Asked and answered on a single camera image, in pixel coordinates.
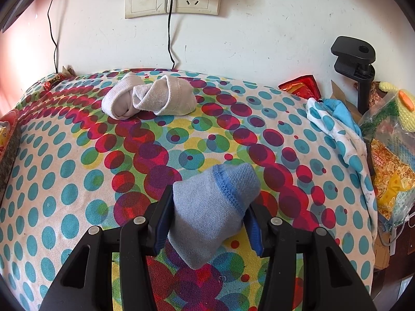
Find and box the brown cardboard piece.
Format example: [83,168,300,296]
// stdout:
[331,79,360,114]

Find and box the black adapter cable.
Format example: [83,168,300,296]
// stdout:
[167,0,177,71]

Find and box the clear plastic bag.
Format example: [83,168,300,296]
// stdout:
[358,91,415,230]

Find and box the white sock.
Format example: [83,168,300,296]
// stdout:
[101,72,198,120]

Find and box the red snack packet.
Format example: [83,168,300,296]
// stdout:
[279,74,322,100]

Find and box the black clamp stand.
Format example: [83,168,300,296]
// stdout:
[330,36,377,114]

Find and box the polka dot cloth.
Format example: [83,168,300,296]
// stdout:
[0,68,378,311]

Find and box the round red metal tray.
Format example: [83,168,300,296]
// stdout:
[0,108,23,195]

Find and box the yellow knitted toy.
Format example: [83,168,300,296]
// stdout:
[378,81,415,127]

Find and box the light blue sock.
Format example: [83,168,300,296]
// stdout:
[168,164,261,270]

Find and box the red wrapped candy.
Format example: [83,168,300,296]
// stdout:
[43,73,66,92]

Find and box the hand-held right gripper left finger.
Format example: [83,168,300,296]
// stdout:
[39,185,176,311]

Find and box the black monitor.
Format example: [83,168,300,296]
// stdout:
[0,0,60,33]

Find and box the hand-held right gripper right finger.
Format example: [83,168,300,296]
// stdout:
[245,202,378,311]

